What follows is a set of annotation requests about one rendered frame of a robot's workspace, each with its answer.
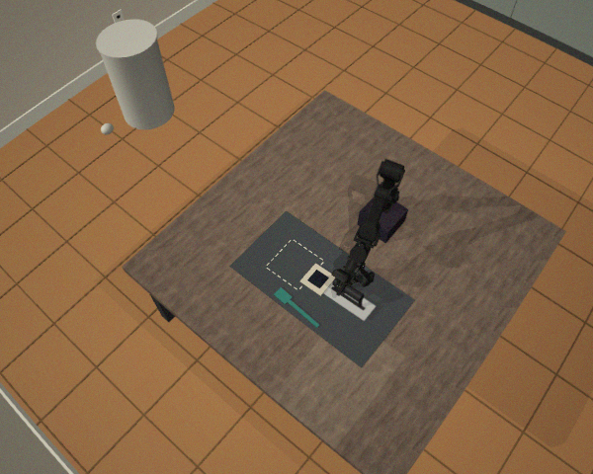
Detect teal small trowel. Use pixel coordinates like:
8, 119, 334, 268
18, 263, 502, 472
274, 288, 319, 328

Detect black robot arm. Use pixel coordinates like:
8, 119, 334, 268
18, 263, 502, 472
350, 159, 405, 287

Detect tan tile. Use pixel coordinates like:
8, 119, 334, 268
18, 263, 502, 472
300, 264, 335, 296

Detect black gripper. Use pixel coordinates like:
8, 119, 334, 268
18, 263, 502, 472
332, 256, 366, 296

